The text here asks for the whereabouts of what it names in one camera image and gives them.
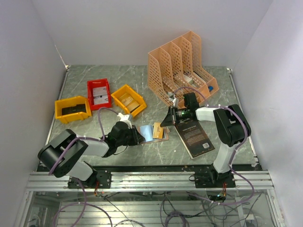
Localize aluminium mounting rail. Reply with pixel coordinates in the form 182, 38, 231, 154
26, 171, 274, 192

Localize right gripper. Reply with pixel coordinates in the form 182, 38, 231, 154
160, 105, 189, 127

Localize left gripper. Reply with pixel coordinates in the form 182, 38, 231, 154
116, 124, 145, 146

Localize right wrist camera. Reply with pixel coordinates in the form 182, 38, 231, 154
168, 92, 179, 108

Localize beige cards in yellow bin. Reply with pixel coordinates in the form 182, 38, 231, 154
120, 94, 140, 112

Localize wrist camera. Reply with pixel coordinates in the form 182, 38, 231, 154
168, 92, 179, 108
117, 113, 132, 129

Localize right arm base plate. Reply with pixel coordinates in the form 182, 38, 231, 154
189, 170, 236, 188

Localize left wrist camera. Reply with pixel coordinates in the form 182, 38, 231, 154
117, 113, 132, 129

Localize red plastic bin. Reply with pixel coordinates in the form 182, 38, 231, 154
87, 79, 112, 111

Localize yellow bin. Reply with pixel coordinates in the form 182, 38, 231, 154
54, 96, 92, 124
111, 84, 147, 117

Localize gold credit card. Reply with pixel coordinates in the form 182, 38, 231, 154
153, 122, 163, 139

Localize black book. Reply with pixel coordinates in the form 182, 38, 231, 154
175, 120, 215, 159

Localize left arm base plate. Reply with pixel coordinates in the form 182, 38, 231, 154
68, 170, 112, 189

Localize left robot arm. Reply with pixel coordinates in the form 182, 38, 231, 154
37, 121, 145, 188

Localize orange plastic file organizer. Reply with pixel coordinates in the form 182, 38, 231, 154
148, 31, 219, 108

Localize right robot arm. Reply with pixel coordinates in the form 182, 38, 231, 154
160, 92, 251, 187

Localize silver cards in red bin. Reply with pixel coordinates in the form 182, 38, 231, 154
92, 87, 109, 105

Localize black item in yellow bin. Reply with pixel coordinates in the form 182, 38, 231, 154
62, 104, 86, 115

